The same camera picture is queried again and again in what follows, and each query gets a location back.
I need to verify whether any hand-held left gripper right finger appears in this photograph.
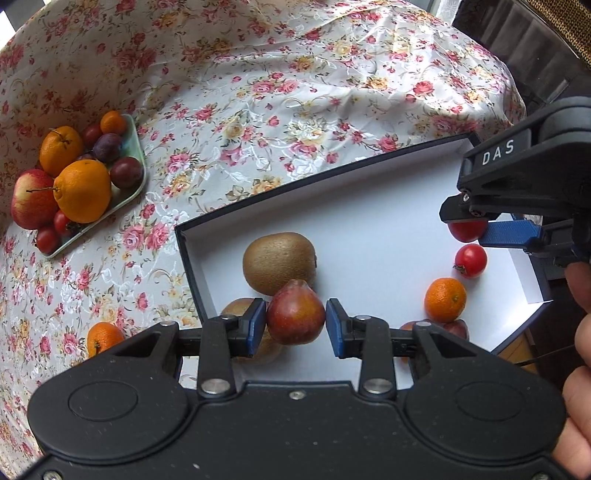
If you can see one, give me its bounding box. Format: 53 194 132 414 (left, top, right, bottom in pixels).
325 298 481 400

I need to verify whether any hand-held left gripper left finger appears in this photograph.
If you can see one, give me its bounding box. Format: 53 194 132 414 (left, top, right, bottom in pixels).
111 298 267 398

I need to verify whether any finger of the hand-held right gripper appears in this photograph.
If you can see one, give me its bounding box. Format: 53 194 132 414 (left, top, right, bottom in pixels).
478 220 580 267
438 191 491 226

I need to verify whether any small brown kiwi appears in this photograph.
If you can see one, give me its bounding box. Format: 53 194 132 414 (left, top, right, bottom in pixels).
221 298 284 365

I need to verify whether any red tomato with green stem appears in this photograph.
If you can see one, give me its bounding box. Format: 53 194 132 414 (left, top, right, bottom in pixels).
453 244 488 279

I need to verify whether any large brown kiwi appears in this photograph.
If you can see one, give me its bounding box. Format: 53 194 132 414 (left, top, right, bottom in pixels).
242 232 317 296

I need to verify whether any black white-lined cardboard box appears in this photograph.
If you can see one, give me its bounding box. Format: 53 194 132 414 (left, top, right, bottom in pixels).
174 132 555 377

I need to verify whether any person's right hand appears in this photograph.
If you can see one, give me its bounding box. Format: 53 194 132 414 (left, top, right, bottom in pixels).
554 263 591 467

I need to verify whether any dark furniture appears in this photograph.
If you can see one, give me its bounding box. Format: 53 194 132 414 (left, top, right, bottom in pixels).
452 0 591 121

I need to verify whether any small mandarin with stem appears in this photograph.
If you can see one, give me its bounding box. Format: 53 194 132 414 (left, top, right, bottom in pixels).
87 322 126 358

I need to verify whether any large dark red plum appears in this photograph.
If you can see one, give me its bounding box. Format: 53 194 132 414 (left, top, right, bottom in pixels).
110 156 143 190

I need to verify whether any large pear-shaped orange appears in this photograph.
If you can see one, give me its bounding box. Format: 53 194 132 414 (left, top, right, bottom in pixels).
53 159 113 223

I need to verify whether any pale green tray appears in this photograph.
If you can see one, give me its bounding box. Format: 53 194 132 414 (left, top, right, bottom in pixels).
44 113 147 259

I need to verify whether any floral tablecloth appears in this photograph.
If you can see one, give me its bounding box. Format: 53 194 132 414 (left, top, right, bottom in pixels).
0 0 527 476

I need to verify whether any purple plum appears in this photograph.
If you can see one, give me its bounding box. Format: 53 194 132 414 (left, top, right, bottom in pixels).
92 133 123 163

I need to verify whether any tiny mandarin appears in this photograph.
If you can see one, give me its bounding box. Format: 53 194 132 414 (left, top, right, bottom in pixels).
100 110 128 136

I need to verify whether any red apple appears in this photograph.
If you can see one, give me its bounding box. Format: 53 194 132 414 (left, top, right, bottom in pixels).
11 168 60 230

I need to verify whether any round orange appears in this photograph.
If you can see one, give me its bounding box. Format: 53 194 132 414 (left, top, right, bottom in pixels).
39 126 85 177

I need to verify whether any window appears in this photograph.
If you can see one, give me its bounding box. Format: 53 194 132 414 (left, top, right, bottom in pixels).
0 0 24 47

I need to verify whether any thin black cable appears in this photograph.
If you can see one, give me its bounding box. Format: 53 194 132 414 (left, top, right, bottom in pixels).
517 347 578 368

